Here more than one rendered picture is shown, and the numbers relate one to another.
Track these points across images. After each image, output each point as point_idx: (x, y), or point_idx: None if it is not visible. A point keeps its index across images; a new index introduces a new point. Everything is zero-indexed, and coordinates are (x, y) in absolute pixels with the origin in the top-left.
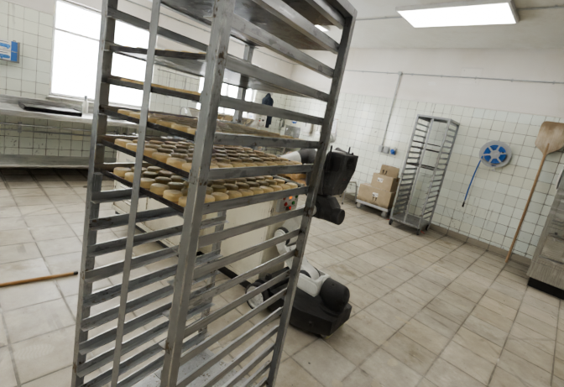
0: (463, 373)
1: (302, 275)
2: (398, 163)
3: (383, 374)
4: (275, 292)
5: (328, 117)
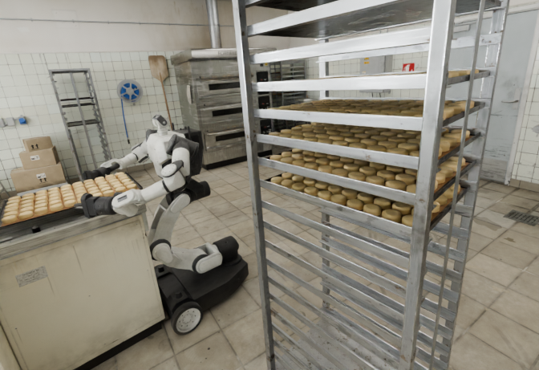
0: (278, 224)
1: (204, 260)
2: (37, 131)
3: (279, 258)
4: (197, 294)
5: (327, 95)
